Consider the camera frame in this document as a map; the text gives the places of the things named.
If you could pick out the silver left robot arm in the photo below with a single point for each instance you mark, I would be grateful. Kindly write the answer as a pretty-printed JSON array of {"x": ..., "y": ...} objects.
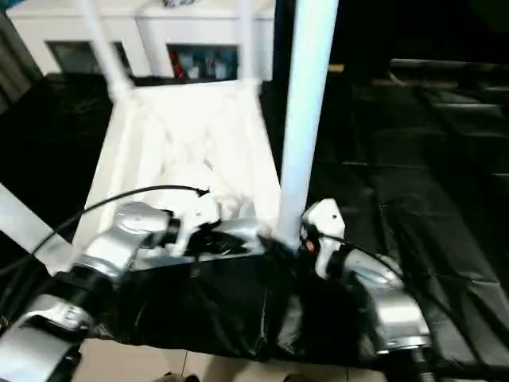
[{"x": 127, "y": 231}]

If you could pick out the white plastic table top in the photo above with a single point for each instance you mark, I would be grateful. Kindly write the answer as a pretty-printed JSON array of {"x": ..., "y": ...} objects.
[{"x": 179, "y": 119}]

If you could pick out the red bottle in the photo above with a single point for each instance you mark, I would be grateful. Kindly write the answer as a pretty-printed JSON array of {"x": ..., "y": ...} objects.
[{"x": 177, "y": 65}]

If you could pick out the black mat cover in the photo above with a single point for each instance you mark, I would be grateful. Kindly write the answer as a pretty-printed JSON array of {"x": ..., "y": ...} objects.
[{"x": 437, "y": 159}]

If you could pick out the white glass door cabinet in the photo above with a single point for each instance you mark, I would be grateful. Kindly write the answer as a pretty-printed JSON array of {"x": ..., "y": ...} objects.
[{"x": 51, "y": 30}]

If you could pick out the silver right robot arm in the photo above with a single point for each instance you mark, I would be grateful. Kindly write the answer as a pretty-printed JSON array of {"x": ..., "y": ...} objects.
[{"x": 397, "y": 314}]

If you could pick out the dark speckled object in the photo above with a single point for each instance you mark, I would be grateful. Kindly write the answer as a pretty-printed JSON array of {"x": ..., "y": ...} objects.
[{"x": 179, "y": 3}]

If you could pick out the dark robot waist part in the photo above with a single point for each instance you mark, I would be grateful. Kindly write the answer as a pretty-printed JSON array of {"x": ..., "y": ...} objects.
[
  {"x": 294, "y": 378},
  {"x": 181, "y": 377}
]

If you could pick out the small white jar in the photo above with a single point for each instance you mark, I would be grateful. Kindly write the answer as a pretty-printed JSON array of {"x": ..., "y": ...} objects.
[{"x": 193, "y": 72}]

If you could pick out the small tan block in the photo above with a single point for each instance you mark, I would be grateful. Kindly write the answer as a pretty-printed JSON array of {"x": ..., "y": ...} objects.
[{"x": 336, "y": 67}]

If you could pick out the grey curtain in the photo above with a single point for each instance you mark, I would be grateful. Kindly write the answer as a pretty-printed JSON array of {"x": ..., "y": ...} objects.
[{"x": 16, "y": 67}]

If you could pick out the dark metal bar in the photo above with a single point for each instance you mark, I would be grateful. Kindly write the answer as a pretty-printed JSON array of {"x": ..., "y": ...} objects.
[{"x": 437, "y": 63}]

